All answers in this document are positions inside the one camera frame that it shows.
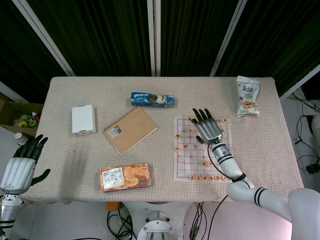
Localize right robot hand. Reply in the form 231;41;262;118
192;108;224;145

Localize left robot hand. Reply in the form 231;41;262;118
0;134;51;195

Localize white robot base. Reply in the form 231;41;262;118
124;201;191;240

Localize chinese chess board sheet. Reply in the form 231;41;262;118
173;116;233;183

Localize white plastic bottle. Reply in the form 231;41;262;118
14;132;28;146

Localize nut snack bag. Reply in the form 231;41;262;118
236;75;261;118

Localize cardboard box with toys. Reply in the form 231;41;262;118
0;91;44;138

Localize blue cookie box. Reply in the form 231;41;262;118
130;91;175;109

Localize beige woven tablecloth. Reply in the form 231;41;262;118
19;76;305;204

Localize brown spiral notebook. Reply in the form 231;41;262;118
103;105;159;156

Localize white cardboard box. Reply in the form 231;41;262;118
71;105;97;137

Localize orange biscuit box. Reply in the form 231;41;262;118
98;162;152;193

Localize orange block under table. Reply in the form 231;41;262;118
105;201;120;212

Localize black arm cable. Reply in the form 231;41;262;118
206;139;247;240

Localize white partition frame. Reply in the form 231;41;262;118
279;64;320;101
14;0;76;77
209;0;249;77
146;0;162;77

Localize black floor cables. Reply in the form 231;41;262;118
287;91;320;173

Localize black cable bundle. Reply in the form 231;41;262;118
106;209;138;240

